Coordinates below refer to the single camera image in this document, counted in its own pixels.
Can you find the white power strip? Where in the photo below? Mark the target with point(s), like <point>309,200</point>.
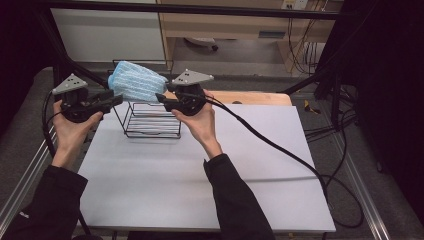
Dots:
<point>295,4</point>

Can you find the black curtain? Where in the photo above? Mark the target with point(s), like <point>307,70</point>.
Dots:
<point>20,50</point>
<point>393,83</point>

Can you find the person's left hand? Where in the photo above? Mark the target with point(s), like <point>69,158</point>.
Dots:
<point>71,133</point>

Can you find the white cabinet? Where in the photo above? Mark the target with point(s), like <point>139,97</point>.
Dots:
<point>106,36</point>

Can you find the aluminium rail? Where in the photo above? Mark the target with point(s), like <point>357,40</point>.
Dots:
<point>363,186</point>
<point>23,180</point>

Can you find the black metal frame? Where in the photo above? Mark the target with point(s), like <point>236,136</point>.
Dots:
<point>200,10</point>

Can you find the person's right hand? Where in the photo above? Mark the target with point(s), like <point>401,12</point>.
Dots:
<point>200,128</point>

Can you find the office chair base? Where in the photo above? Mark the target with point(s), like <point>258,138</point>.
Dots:
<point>203,41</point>

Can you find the wooden board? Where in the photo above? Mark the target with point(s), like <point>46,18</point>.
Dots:
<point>253,97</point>

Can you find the wooden desk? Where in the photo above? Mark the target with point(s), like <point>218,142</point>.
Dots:
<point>233,25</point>

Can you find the yellow black tape strip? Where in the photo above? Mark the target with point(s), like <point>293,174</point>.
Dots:
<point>310,108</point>

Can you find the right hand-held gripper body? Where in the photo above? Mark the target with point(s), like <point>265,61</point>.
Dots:
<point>190,96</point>

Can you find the white board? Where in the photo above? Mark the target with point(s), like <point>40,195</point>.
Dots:
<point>200,173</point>

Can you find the blue striped cloth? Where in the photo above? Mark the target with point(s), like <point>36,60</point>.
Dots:
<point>136,81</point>

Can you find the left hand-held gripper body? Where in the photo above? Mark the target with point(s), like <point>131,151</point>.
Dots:
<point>75,106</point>

